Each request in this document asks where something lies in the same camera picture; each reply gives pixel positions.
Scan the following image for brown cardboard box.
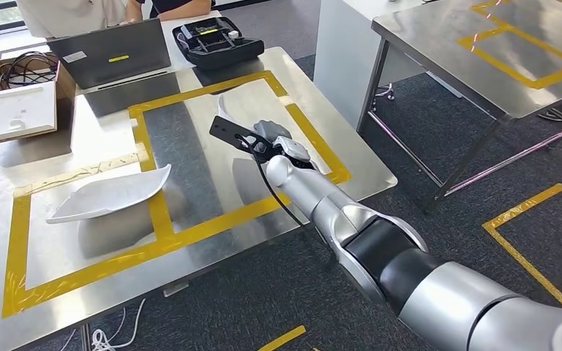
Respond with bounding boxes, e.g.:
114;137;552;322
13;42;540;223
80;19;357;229
0;50;78;148

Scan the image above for floor socket cover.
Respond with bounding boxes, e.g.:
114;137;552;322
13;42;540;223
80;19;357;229
162;282;190;298

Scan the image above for steel workbench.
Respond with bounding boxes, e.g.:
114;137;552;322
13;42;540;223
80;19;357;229
356;0;562;215
0;45;400;351

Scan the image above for person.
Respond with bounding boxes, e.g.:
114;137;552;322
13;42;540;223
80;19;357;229
138;0;215;22
15;0;143;39

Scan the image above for yellow floor tape square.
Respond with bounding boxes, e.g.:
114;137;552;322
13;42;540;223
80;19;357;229
482;183;562;312
258;325;307;351

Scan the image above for white cabinet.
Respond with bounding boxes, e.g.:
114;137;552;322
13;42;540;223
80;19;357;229
312;0;427;130

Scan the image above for black cables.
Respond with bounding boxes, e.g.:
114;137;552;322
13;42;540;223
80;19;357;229
0;50;61;91

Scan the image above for black case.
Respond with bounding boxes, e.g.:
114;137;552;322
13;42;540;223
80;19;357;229
171;16;266;72

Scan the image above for long white curved panel part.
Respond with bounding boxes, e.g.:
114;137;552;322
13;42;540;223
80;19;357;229
217;91;282;143
45;163;173;225

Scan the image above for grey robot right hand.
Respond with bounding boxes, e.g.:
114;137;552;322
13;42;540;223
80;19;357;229
252;119;293;145

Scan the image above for yellow bench tape square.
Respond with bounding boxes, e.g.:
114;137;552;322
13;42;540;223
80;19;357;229
128;69;352;244
1;150;176;320
457;0;562;91

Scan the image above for grey metal box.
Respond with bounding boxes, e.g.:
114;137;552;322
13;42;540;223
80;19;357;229
47;18;173;91

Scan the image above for chrome stool base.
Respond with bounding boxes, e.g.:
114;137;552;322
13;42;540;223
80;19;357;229
374;83;397;102
538;102;562;123

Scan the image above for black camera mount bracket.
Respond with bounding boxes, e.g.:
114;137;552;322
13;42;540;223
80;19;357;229
209;115;276;162

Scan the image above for white cable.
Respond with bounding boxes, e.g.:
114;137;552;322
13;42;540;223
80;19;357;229
59;298;147;351

